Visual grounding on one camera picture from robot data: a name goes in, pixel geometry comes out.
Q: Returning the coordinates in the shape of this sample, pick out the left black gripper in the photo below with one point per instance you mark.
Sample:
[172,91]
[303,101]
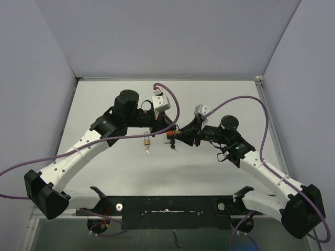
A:
[163,122]

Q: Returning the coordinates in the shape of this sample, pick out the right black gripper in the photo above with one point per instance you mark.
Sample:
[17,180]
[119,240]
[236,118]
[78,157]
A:
[190,134]

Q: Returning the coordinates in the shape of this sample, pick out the black headed keys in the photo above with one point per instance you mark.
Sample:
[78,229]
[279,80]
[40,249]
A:
[171,143]

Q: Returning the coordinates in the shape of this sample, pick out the orange black padlock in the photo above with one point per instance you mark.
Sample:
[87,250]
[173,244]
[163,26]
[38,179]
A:
[170,135]

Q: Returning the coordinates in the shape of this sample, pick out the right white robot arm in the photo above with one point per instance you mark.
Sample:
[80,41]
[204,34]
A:
[298,207]

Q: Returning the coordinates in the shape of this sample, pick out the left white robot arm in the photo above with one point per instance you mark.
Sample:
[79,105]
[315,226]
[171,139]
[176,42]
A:
[47,187]

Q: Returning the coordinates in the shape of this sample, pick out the left small keys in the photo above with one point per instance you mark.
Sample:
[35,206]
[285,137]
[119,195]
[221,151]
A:
[147,149]

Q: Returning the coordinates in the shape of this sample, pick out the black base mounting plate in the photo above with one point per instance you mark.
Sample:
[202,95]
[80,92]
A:
[163,212]

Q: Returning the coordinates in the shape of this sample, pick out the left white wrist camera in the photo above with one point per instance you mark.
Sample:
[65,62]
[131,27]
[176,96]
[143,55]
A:
[160,101]

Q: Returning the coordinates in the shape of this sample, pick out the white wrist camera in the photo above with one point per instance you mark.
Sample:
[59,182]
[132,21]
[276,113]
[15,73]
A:
[201,112]
[160,101]

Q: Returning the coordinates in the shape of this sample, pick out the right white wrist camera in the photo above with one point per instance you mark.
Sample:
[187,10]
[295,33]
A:
[201,112]

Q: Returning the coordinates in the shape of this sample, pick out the aluminium frame rail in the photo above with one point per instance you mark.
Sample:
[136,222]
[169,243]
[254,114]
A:
[312,244]

